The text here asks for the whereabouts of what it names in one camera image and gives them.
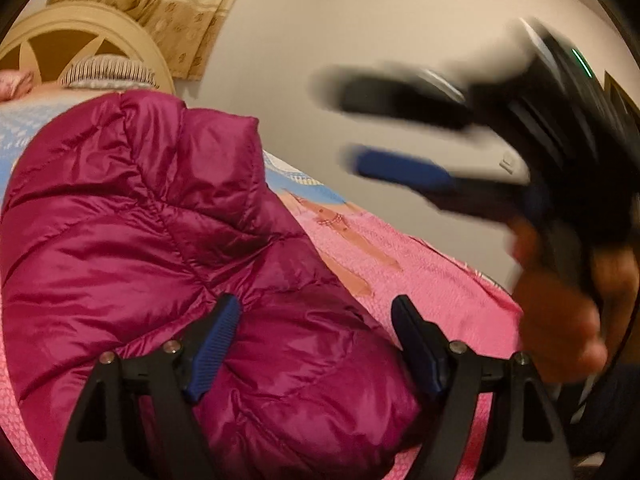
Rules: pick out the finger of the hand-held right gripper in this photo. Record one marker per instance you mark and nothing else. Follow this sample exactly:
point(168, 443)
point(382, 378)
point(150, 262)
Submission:
point(400, 167)
point(395, 92)

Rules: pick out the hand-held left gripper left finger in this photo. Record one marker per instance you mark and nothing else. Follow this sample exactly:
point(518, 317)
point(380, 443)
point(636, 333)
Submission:
point(215, 350)

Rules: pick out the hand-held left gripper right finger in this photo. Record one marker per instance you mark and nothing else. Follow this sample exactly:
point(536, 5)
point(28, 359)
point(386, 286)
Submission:
point(417, 352)

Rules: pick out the magenta puffer jacket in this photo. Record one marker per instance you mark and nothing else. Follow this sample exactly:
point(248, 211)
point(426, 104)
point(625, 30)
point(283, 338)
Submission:
point(150, 240)

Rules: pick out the person's right forearm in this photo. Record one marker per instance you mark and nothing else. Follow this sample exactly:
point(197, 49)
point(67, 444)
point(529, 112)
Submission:
point(610, 410)

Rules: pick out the person's right hand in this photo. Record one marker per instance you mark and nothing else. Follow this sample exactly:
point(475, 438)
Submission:
point(555, 320)

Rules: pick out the cream wooden headboard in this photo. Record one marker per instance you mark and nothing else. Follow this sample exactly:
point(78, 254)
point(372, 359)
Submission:
point(125, 25)

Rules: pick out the striped grey pillow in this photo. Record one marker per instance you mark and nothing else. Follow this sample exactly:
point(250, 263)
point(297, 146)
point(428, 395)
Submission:
point(107, 72)

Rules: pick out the folded pink floral blanket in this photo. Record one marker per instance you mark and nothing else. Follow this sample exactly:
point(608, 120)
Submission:
point(12, 84)

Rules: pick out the white wall switch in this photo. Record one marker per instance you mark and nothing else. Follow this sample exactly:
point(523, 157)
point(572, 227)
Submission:
point(508, 163)

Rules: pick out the wooden door frame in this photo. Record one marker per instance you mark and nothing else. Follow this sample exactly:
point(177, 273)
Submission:
point(622, 97)

